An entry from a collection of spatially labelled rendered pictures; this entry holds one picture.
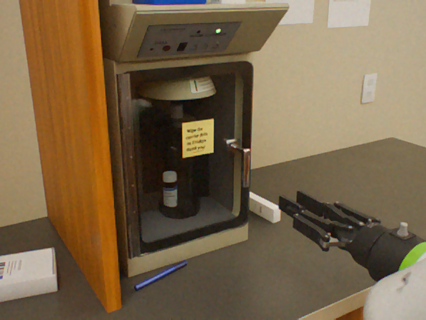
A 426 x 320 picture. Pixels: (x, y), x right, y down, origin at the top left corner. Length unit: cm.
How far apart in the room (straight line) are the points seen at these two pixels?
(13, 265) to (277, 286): 57
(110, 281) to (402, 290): 57
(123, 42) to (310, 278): 63
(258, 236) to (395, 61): 113
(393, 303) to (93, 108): 54
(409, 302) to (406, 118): 173
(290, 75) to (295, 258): 77
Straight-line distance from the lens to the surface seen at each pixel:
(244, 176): 105
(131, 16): 81
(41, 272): 108
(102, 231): 90
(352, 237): 82
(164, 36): 87
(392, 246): 76
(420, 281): 57
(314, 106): 183
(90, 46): 80
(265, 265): 112
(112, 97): 95
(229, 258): 113
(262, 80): 164
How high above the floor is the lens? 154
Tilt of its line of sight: 20 degrees down
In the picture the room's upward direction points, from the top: straight up
